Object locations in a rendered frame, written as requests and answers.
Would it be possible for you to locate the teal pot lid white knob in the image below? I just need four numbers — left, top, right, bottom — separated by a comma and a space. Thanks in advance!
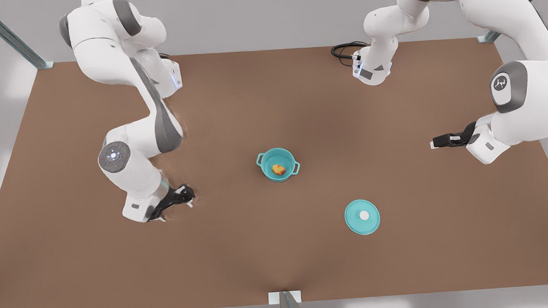
343, 199, 381, 236

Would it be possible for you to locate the black cable loop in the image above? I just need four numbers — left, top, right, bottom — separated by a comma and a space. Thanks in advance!
330, 41, 370, 68

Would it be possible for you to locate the teal pot with handles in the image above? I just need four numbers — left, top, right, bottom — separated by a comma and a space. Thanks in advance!
256, 147, 301, 184

